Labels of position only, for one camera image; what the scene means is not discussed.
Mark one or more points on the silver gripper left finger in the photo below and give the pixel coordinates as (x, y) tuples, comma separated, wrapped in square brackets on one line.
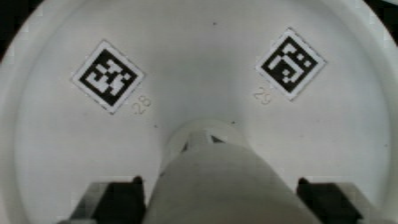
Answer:
[(110, 204)]

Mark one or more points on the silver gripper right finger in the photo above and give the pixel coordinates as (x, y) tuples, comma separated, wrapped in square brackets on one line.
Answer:
[(335, 202)]

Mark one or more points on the white cylindrical table leg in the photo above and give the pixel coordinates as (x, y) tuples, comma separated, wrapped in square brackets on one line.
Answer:
[(218, 187)]

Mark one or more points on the white round table top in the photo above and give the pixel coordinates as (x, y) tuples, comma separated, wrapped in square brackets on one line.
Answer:
[(124, 66)]

